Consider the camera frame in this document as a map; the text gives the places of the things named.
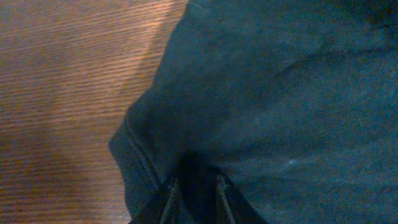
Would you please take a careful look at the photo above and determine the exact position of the dark green t-shirt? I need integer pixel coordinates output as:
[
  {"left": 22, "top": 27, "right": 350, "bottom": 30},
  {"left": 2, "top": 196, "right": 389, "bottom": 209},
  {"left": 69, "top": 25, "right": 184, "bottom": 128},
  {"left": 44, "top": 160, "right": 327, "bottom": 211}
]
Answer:
[{"left": 109, "top": 0, "right": 397, "bottom": 223}]

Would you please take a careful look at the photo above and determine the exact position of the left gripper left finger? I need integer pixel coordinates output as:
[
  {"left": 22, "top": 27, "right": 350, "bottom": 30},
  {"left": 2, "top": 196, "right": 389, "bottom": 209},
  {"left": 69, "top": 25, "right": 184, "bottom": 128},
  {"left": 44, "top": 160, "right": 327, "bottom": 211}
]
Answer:
[{"left": 129, "top": 174, "right": 180, "bottom": 224}]

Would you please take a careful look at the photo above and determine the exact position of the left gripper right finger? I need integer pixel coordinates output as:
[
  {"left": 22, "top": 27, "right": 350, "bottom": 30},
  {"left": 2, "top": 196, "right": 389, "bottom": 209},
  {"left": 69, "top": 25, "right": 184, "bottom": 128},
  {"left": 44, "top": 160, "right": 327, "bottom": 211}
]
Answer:
[{"left": 216, "top": 173, "right": 269, "bottom": 224}]

